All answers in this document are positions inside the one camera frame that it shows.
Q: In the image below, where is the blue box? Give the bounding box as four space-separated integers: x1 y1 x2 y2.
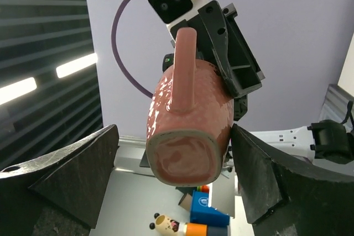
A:
190 191 230 227

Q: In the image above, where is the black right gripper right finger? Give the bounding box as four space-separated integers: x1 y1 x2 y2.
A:
231 125 353 235

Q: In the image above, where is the cartoon cow bottle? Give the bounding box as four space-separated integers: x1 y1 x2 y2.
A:
149 213 185 235

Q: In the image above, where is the small pink cup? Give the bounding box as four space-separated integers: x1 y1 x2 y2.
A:
145 28 234 187

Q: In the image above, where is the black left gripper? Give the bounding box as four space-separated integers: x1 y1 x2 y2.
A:
162 0 263 122

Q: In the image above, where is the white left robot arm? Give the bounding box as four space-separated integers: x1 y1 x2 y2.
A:
160 0 353 164

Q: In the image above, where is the cardboard tube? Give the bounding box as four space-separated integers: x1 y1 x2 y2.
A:
178 193 192 212

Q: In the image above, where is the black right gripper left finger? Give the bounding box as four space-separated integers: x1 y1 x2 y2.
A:
1 125 119 235

